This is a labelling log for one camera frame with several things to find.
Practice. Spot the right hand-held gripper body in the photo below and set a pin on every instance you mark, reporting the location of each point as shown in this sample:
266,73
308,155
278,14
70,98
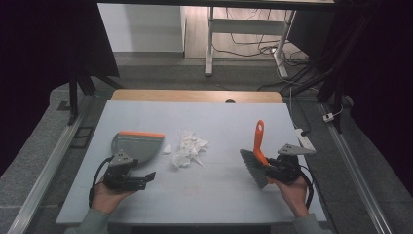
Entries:
289,169

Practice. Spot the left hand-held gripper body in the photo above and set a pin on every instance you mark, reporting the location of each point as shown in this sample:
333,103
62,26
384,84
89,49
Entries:
118,175

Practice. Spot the small white paper scrap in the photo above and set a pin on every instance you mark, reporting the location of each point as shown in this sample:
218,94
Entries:
167,149

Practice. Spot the grey dustpan with orange edge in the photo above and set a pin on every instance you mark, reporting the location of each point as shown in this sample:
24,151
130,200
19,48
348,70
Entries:
139,146

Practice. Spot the pile of white paper scraps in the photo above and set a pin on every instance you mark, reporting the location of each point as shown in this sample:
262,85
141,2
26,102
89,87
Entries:
188,148

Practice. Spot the person's right hand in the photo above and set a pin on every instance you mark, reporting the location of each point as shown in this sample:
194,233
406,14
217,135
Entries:
293,195

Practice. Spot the person's left hand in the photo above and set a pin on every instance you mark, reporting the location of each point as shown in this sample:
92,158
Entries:
107,200

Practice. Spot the white power strip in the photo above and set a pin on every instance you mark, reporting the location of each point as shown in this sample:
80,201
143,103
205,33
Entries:
300,136

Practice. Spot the black floor plate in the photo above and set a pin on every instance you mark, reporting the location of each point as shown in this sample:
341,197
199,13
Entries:
82,137

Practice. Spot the small white adapter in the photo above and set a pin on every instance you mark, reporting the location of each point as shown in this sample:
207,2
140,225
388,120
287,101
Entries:
328,117

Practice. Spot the black metal stand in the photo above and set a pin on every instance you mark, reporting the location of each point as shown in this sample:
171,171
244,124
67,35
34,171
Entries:
337,97
73,97

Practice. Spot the wooden table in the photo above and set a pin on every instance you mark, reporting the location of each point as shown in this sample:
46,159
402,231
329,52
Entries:
195,96

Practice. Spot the aluminium floor rail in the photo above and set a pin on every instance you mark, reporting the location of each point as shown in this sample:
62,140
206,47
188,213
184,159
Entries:
354,169
48,162

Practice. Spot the white metal desk frame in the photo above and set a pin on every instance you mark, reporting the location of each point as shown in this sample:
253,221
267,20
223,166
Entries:
246,26

